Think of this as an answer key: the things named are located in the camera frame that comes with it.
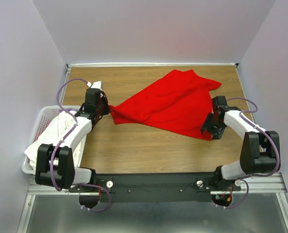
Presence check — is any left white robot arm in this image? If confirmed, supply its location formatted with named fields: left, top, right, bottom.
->
left=35, top=88, right=111, bottom=192

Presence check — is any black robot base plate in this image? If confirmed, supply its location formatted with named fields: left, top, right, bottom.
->
left=69, top=172, right=240, bottom=207

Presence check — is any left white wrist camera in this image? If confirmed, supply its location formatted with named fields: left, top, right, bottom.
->
left=86, top=81, right=103, bottom=90

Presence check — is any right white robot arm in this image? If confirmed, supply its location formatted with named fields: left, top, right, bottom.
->
left=196, top=96, right=281, bottom=190

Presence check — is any red t shirt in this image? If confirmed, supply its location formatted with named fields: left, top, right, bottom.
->
left=111, top=69, right=221, bottom=141

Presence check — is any white t shirt in basket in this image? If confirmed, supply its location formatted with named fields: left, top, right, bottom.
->
left=22, top=105, right=74, bottom=174

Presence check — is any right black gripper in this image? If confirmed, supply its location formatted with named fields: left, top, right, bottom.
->
left=200, top=112, right=227, bottom=140

